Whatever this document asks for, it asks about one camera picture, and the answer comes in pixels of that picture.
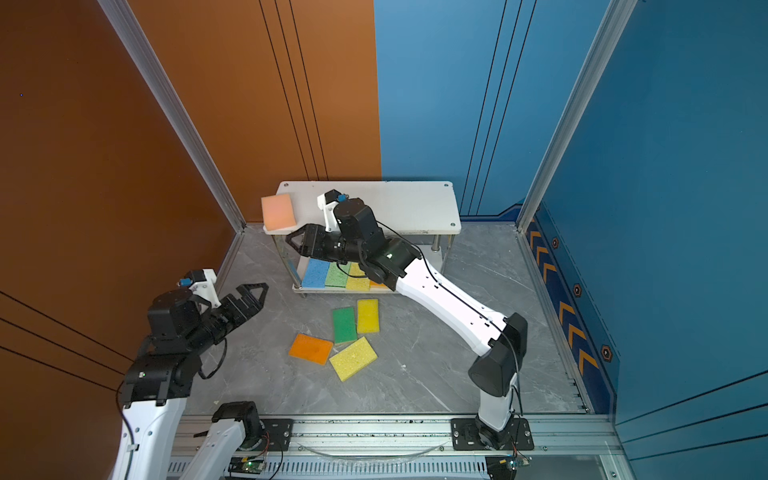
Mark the light green sponge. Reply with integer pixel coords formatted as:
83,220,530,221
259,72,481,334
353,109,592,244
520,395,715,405
324,263,351,289

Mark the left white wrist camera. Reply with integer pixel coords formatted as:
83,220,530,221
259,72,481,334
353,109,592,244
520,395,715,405
177,268,221,308

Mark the dark green sponge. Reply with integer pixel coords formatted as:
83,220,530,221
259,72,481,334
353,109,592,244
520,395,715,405
332,307,358,345

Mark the blue sponge row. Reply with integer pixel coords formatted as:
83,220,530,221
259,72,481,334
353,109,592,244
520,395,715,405
302,259,330,289

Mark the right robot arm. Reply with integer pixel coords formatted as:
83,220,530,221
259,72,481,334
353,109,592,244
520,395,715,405
285,190,528,450

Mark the circuit board right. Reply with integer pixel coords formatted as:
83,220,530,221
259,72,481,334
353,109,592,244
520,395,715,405
485,455,530,480

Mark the white two-tier shelf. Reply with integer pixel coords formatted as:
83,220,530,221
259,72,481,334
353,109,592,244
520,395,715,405
264,180,461,294

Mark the pale yellow sponge row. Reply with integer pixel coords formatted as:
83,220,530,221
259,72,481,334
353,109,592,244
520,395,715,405
345,262,371,292

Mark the aluminium front rail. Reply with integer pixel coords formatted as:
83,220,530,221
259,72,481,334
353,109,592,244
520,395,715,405
107,413,634,480

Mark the pink sponge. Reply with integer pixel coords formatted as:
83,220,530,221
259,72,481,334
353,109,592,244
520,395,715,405
261,194,298,233

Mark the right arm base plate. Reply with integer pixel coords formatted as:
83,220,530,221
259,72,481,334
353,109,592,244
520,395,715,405
450,417,535,452

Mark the bright yellow sponge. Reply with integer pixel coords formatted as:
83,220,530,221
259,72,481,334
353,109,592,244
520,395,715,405
357,299,380,335

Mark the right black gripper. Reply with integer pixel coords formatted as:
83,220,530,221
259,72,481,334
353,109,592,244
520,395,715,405
288,224,375,267

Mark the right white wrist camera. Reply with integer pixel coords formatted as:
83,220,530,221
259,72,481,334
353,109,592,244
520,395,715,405
317,189,348,232

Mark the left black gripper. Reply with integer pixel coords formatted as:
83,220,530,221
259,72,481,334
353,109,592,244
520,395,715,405
186,277,264,352

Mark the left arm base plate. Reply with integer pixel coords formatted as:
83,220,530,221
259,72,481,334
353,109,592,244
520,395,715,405
238,418,294,455

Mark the green circuit board left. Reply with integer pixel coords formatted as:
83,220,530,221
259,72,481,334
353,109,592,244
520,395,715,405
227,457,265,476

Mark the pale yellow sponge tilted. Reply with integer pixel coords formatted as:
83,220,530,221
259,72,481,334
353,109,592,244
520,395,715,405
330,337,378,382

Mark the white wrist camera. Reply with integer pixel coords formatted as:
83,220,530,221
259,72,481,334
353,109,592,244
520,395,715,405
177,268,221,308
317,189,348,232

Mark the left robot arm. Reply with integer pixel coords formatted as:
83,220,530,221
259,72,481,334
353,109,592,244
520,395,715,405
109,283,269,479

